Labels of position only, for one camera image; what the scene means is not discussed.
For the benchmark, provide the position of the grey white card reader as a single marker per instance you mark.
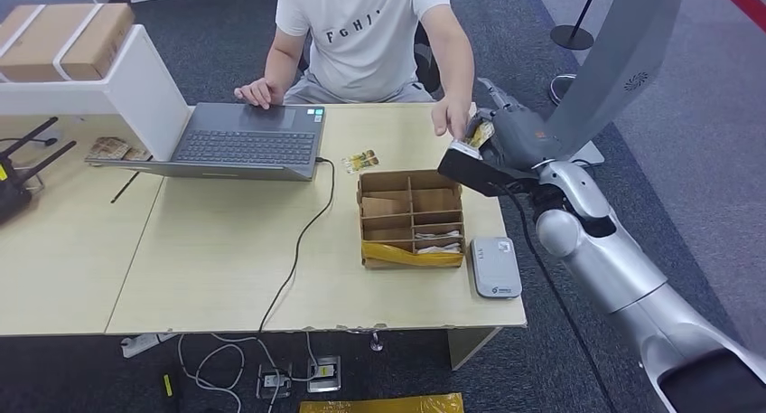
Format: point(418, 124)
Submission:
point(495, 269)

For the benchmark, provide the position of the person's left hand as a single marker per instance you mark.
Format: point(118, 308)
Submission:
point(453, 116)

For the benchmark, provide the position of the metal hook under desk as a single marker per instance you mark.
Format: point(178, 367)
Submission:
point(376, 342)

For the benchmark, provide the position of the stack of patterned cards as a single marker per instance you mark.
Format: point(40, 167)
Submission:
point(109, 148)

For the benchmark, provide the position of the black device with yellow label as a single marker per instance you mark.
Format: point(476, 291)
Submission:
point(167, 386)

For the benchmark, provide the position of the round metal stanchion base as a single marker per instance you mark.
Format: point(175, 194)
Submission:
point(559, 89)

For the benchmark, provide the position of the grey laptop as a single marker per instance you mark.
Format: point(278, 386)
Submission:
point(242, 147)

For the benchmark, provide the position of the person's right hand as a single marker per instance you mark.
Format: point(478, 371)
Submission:
point(260, 94)

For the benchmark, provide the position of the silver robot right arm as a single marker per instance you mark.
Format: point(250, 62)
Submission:
point(610, 260)

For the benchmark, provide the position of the metal floor socket box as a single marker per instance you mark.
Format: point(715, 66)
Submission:
point(273, 381)
point(324, 374)

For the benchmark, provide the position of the person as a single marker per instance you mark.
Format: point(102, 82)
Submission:
point(365, 51)

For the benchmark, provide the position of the white desk leg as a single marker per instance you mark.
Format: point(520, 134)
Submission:
point(467, 347)

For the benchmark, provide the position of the yellow plastic bag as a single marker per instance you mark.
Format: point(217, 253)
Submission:
point(383, 405)

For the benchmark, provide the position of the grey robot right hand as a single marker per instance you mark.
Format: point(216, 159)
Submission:
point(523, 138)

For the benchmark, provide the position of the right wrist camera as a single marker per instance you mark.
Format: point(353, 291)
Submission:
point(473, 174)

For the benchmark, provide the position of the white desk shelf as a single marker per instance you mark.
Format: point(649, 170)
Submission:
point(145, 84)

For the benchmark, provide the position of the black office chair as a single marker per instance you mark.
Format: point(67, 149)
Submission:
point(426, 63)

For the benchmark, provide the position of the grey kiosk stand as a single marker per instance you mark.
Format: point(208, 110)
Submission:
point(616, 57)

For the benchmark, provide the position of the person's right forearm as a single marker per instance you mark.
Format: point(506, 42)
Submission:
point(276, 63)

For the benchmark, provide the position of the black router with antennas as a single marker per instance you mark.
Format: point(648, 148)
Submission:
point(11, 199)

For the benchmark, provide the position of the person's left forearm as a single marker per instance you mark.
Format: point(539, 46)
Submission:
point(459, 69)

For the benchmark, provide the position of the black pen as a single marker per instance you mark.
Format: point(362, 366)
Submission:
point(124, 189)

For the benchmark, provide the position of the white power strip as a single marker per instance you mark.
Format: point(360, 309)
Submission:
point(141, 344)

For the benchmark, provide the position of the cardboard divider box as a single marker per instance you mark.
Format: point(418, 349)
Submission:
point(432, 201)

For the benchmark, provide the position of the black stanchion post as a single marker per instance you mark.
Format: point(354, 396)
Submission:
point(571, 38)

